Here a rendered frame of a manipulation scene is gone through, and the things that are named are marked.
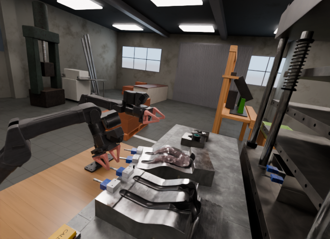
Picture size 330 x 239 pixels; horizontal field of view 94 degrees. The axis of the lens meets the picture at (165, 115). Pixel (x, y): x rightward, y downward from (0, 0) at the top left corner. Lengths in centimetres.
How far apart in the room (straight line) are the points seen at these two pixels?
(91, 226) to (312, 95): 613
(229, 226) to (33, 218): 81
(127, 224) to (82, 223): 19
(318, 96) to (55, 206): 630
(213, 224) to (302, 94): 569
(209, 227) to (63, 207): 62
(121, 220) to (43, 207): 36
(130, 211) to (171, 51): 775
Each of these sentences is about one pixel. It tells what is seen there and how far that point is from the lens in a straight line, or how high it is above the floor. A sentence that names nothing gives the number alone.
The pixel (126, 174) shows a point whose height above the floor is 91.
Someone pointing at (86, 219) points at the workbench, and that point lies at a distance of 83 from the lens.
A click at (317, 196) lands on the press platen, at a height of 103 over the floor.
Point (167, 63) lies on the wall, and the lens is 814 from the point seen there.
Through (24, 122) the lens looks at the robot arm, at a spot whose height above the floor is 121.
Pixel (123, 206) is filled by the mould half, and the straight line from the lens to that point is 73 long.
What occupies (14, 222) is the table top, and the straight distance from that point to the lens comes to 92.
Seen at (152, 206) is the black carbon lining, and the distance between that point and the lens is 73.
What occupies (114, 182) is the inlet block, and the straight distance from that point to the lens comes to 78.
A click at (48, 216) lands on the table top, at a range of 89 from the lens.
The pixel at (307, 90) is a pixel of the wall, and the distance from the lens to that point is 622.
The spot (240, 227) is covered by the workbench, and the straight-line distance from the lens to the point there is 90.
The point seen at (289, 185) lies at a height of 90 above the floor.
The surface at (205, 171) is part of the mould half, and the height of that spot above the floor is 90.
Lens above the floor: 142
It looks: 16 degrees down
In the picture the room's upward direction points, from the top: 7 degrees clockwise
